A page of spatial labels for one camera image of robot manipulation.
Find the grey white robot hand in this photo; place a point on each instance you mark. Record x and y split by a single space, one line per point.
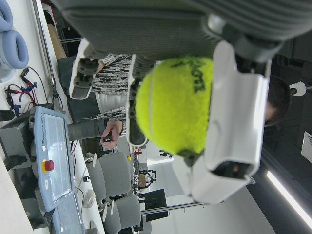
146 24

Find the person bare hand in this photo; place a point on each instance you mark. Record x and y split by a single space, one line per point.
114 130

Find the yellow tennis ball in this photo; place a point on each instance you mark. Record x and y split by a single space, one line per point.
173 107

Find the person forearm in grey sleeve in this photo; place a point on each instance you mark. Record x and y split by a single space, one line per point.
84 129

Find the grey office chair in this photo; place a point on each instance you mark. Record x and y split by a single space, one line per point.
126 214
114 170

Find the person in patterned sweater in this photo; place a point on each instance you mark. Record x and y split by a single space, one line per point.
113 81

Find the blue grey teach pendant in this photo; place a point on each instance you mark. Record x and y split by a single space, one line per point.
54 151
67 217

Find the white computer mouse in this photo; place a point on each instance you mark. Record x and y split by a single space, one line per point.
89 198

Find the black monitor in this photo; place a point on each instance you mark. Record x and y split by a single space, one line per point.
156 202

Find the brown cardboard tube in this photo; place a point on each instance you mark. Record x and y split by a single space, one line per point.
56 42

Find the thin metal pole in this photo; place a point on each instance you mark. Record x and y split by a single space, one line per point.
47 56

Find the grey metal control box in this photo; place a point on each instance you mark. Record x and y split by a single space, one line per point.
13 141

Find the ceiling light strip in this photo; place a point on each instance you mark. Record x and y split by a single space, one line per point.
290 197

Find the aluminium profile rail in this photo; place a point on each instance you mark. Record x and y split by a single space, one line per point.
170 207

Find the white security camera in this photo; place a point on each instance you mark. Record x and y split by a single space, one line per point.
298 89

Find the white wall sign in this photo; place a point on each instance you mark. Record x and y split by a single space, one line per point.
307 147

